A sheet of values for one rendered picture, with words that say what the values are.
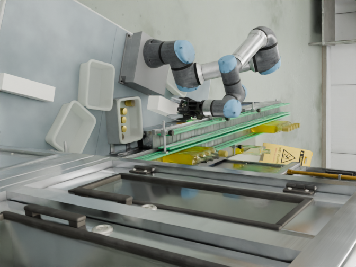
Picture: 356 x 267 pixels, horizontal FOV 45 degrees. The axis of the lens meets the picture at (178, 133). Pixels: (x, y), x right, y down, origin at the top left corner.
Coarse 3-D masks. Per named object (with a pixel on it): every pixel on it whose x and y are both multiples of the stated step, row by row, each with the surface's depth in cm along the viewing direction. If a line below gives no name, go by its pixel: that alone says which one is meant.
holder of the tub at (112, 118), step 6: (132, 96) 223; (138, 96) 221; (114, 102) 208; (114, 108) 209; (108, 114) 212; (114, 114) 209; (108, 120) 212; (114, 120) 210; (108, 126) 213; (114, 126) 210; (108, 132) 214; (114, 132) 211; (108, 138) 214; (114, 138) 212; (126, 144) 225; (114, 150) 218; (120, 150) 221; (126, 150) 221
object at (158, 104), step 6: (150, 96) 191; (156, 96) 189; (150, 102) 190; (156, 102) 188; (162, 102) 190; (168, 102) 194; (174, 102) 197; (150, 108) 189; (156, 108) 187; (162, 108) 190; (168, 108) 194; (174, 108) 198; (162, 114) 199; (168, 114) 197; (186, 120) 206
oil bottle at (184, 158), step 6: (168, 156) 229; (174, 156) 227; (180, 156) 224; (186, 156) 222; (192, 156) 220; (198, 156) 221; (168, 162) 229; (174, 162) 227; (180, 162) 225; (186, 162) 223; (192, 162) 221
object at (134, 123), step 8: (136, 96) 218; (120, 104) 218; (136, 104) 221; (128, 112) 224; (136, 112) 222; (120, 120) 208; (128, 120) 224; (136, 120) 223; (120, 128) 209; (128, 128) 224; (136, 128) 223; (120, 136) 209; (128, 136) 224; (136, 136) 223
